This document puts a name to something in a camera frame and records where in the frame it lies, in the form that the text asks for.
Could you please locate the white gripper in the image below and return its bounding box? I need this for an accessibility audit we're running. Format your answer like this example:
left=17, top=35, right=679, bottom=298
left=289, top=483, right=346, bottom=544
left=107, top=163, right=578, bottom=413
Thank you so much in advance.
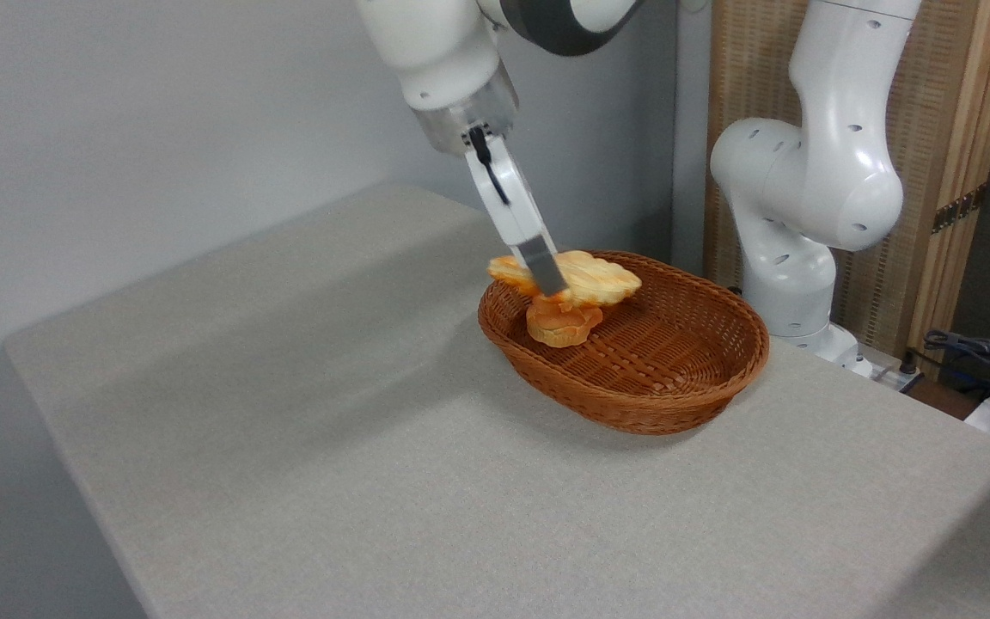
left=463, top=129, right=570, bottom=298

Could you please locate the pale bread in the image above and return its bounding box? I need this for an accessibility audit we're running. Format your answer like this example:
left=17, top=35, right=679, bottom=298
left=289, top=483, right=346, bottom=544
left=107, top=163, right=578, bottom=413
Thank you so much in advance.
left=487, top=250, right=643, bottom=309

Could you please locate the orange round bun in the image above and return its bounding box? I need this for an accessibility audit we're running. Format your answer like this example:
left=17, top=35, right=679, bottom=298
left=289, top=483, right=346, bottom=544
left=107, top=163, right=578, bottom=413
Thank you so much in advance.
left=526, top=292, right=604, bottom=348

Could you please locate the silver wrist flange adapter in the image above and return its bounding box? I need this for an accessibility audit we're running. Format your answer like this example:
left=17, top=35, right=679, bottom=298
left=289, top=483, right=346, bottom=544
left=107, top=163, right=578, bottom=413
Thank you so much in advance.
left=412, top=62, right=520, bottom=157

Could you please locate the brown wicker basket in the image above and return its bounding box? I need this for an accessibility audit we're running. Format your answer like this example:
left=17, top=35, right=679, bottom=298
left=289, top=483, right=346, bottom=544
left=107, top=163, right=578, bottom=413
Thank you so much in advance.
left=477, top=250, right=770, bottom=436

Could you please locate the metal screen hinge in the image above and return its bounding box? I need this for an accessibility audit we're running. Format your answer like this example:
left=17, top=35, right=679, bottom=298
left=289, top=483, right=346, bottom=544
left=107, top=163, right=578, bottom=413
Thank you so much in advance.
left=932, top=184, right=988, bottom=235

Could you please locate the bamboo folding screen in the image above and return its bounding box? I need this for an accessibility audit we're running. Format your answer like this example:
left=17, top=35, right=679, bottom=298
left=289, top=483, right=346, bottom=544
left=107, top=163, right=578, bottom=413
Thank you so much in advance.
left=706, top=0, right=990, bottom=362

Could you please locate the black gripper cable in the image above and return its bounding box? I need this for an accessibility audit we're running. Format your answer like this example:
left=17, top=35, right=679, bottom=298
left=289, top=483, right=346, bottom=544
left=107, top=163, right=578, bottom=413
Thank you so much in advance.
left=468, top=126, right=512, bottom=208

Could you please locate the black cable bundle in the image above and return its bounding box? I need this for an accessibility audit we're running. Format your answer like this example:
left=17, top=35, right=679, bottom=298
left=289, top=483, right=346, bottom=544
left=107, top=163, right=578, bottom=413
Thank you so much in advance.
left=923, top=329, right=990, bottom=407

